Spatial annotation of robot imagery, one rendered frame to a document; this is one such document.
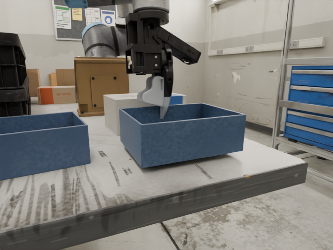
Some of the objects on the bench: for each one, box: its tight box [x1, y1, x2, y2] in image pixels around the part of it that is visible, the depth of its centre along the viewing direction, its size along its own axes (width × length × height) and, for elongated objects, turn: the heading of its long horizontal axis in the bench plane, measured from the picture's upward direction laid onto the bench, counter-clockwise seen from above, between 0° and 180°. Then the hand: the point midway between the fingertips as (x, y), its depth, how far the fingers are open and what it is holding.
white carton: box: [103, 93, 186, 136], centre depth 67 cm, size 20×12×9 cm, turn 118°
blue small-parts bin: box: [0, 111, 91, 181], centre depth 42 cm, size 20×15×7 cm
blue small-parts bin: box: [119, 103, 246, 168], centre depth 46 cm, size 20×15×7 cm
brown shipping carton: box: [56, 68, 77, 99], centre depth 136 cm, size 30×22×16 cm
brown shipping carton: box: [26, 68, 41, 97], centre depth 140 cm, size 30×22×16 cm
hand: (163, 112), depth 52 cm, fingers closed, pressing on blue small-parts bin
